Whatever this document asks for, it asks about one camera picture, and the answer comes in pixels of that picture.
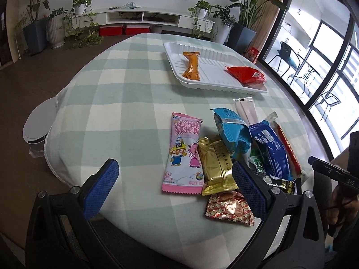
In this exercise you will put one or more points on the red paper bag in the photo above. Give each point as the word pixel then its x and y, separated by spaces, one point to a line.
pixel 252 54

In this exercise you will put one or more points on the white round stool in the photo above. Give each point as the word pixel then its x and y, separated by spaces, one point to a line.
pixel 36 126

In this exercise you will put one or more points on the orange snack packet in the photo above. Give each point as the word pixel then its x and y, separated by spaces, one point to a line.
pixel 192 67

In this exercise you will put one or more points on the tall plant in grey pot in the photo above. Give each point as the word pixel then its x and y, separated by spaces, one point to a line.
pixel 35 36

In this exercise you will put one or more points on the small plant on cabinet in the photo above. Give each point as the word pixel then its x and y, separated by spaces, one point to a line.
pixel 202 11

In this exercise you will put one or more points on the black patio chair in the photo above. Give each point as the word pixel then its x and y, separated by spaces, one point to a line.
pixel 329 101

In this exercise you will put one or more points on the white television cabinet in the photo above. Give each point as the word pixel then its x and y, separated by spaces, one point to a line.
pixel 126 15

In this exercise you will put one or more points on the black snack packet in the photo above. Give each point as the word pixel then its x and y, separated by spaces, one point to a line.
pixel 283 185

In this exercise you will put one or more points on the glass patio table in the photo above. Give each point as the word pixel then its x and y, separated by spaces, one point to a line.
pixel 307 71

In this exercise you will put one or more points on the pink snack packet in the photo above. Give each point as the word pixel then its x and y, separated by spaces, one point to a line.
pixel 182 157

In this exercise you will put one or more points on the trailing green plant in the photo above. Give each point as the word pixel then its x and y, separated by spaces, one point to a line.
pixel 82 5

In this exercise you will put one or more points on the bushy plant in white pot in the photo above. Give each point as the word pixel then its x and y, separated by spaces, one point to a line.
pixel 221 30

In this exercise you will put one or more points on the green snack packet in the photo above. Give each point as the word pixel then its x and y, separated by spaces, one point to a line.
pixel 256 162

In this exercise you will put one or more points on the light blue snack packet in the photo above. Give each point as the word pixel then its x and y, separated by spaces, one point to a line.
pixel 232 134

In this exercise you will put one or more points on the large-leaf plant in dark pot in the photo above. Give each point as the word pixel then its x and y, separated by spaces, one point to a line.
pixel 242 36

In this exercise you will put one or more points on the red heart-patterned snack packet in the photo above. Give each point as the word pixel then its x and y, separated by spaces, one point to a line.
pixel 224 207

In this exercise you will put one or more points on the gold snack packet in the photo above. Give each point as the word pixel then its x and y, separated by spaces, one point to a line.
pixel 216 165

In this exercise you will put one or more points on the cardboard box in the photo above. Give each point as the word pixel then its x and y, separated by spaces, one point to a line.
pixel 340 161

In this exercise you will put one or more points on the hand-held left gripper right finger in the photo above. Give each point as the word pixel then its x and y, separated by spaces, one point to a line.
pixel 249 190

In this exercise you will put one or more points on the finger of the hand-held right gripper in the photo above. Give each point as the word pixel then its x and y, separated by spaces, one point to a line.
pixel 333 173

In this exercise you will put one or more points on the person's right hand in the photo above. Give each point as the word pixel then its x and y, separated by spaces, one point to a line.
pixel 336 207

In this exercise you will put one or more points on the white plastic tray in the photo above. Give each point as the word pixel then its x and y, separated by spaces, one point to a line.
pixel 213 70

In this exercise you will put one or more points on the dark blue snack packet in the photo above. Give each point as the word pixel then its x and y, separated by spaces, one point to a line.
pixel 273 151

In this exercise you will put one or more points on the long red snack packet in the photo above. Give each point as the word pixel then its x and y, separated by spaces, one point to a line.
pixel 289 151

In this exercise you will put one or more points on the beige curtain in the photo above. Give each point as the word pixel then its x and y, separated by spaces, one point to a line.
pixel 270 19

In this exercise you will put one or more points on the pale white snack packet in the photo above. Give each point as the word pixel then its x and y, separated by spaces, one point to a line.
pixel 246 112

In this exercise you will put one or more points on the plant in white ribbed pot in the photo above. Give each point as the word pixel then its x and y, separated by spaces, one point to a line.
pixel 56 30

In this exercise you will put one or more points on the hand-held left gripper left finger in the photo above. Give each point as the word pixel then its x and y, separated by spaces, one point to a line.
pixel 102 190

